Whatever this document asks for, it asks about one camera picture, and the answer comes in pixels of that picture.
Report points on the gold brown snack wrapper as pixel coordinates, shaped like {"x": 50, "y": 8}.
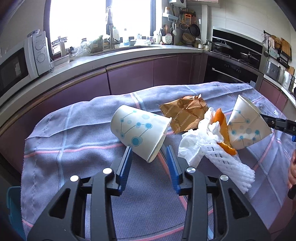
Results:
{"x": 185, "y": 113}

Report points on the white paper cup blue dots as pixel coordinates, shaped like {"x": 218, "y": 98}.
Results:
{"x": 246, "y": 126}

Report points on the black frying pan hanging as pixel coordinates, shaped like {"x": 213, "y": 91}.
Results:
{"x": 194, "y": 30}

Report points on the orange peel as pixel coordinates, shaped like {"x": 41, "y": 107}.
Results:
{"x": 225, "y": 144}

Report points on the white dish soap bottle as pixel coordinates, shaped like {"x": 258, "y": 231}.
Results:
{"x": 116, "y": 35}

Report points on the crumpled white tissue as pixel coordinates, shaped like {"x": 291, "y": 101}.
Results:
{"x": 203, "y": 141}

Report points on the person's right hand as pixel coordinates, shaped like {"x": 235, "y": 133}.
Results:
{"x": 292, "y": 172}

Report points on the black built-in oven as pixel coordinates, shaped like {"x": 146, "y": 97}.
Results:
{"x": 235, "y": 58}

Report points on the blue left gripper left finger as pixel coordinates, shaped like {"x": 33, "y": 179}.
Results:
{"x": 123, "y": 170}

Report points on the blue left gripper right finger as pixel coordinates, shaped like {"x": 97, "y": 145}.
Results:
{"x": 174, "y": 169}

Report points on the white microwave oven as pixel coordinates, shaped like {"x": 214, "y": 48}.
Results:
{"x": 25, "y": 62}

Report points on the teal trash bin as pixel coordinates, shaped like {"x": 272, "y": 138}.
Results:
{"x": 13, "y": 203}

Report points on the purple kitchen cabinets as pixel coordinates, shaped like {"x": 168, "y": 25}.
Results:
{"x": 122, "y": 78}

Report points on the white foam fruit net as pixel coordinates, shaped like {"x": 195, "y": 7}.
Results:
{"x": 242, "y": 175}

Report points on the kitchen sink faucet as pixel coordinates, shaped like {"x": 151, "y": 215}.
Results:
{"x": 109, "y": 26}

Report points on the purple checked tablecloth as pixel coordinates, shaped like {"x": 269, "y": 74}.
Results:
{"x": 77, "y": 140}

